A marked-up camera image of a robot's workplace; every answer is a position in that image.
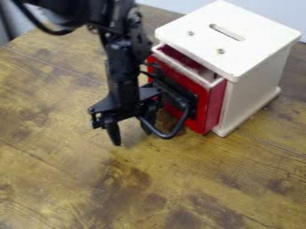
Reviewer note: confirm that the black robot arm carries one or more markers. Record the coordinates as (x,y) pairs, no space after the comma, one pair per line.
(116,21)

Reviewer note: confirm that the black metal drawer handle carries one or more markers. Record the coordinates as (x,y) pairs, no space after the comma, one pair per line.
(176,105)

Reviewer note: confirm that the red drawer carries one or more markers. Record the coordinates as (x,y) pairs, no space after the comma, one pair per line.
(198,81)

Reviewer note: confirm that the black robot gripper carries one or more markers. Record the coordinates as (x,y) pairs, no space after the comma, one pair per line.
(125,98)

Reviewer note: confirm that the white wooden box cabinet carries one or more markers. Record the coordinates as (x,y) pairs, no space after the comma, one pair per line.
(243,47)

